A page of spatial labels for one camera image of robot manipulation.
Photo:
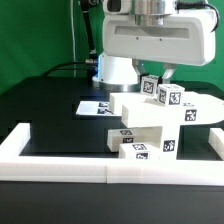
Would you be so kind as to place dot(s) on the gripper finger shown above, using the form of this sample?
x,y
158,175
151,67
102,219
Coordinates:
x,y
139,68
169,71

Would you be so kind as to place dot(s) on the white chair seat part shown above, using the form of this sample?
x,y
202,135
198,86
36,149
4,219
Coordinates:
x,y
165,137

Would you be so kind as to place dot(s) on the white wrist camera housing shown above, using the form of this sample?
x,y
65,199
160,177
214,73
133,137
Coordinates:
x,y
117,6

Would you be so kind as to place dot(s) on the white tagged cube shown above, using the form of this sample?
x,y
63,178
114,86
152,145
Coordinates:
x,y
170,94
149,85

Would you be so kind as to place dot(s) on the white chair back part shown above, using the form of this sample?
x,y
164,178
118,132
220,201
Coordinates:
x,y
137,110

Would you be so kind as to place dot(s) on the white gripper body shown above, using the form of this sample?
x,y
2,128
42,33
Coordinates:
x,y
184,38

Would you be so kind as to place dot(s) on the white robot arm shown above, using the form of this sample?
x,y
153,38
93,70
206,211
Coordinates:
x,y
118,71

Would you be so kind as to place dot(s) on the white sheet with tags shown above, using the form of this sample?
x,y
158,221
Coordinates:
x,y
95,108

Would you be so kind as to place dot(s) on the white U-shaped obstacle frame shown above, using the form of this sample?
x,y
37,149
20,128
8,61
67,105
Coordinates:
x,y
16,167

